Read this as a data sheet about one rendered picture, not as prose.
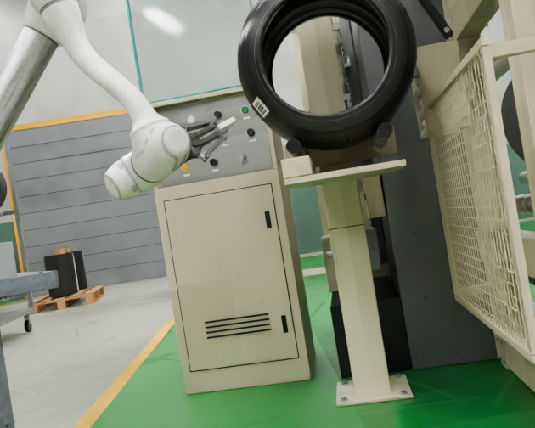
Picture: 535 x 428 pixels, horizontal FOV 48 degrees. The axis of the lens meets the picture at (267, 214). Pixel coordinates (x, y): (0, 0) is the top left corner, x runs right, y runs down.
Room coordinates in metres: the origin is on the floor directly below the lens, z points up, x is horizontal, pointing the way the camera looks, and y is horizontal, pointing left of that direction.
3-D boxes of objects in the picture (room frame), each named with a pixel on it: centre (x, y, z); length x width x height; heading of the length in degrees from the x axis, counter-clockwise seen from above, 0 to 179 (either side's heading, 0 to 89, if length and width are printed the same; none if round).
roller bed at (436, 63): (2.14, -0.68, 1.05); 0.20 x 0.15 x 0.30; 173
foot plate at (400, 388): (2.23, -0.28, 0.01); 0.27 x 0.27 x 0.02; 83
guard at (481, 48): (1.70, -0.57, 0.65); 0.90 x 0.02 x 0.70; 173
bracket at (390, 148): (2.15, -0.29, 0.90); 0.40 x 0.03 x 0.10; 83
